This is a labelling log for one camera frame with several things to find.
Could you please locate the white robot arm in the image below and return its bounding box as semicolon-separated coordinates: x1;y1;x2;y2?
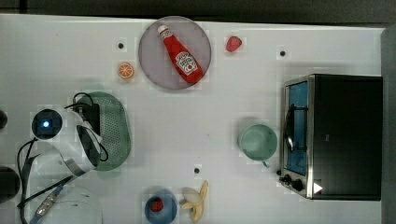
17;108;102;224

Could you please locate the red ketchup bottle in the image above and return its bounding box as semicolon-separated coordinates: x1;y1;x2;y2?
158;25;204;84

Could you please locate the grey round plate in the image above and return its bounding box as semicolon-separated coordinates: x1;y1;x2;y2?
138;16;211;90

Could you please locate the green mug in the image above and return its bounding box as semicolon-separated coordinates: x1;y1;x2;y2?
237;124;278;168

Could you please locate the red strawberry toy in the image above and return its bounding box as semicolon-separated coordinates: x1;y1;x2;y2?
225;36;243;52

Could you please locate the orange slice toy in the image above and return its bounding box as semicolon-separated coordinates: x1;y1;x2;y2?
118;63;134;79

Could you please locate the peeled banana toy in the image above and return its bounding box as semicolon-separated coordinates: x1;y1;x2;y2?
180;181;208;224

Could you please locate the red strawberry in bowl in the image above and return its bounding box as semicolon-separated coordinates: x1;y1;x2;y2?
150;199;163;213

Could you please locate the blue bowl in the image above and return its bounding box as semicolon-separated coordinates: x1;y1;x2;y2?
145;189;177;224

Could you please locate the black toaster oven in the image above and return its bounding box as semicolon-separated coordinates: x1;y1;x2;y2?
277;74;383;201

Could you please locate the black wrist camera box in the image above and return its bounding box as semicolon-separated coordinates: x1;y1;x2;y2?
78;104;101;134

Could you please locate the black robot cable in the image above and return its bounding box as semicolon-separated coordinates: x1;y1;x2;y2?
16;91;109;224

